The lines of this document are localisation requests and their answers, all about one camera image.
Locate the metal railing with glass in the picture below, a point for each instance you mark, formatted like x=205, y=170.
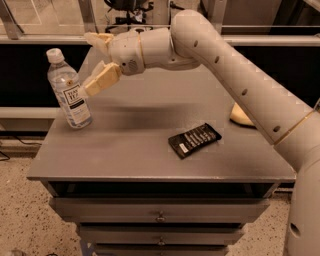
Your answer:
x=240, y=22

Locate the middle drawer with knob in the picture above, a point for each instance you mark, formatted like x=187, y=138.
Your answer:
x=159, y=235

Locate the black office chair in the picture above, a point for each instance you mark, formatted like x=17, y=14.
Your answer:
x=135, y=12

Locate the grey drawer cabinet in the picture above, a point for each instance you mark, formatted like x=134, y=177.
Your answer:
x=124, y=154

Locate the yellow sponge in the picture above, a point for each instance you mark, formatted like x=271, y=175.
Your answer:
x=238, y=116

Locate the black snack packet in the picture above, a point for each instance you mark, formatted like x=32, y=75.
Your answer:
x=186, y=143

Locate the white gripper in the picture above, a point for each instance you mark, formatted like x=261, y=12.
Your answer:
x=126, y=53

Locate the clear plastic tea bottle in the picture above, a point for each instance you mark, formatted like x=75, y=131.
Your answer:
x=64, y=81

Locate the drawer with knob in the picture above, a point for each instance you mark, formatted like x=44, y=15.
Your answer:
x=158, y=211
x=159, y=235

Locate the top drawer with knob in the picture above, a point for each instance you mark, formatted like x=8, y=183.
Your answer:
x=158, y=211

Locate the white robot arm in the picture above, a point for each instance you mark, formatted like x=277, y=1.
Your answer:
x=286, y=122

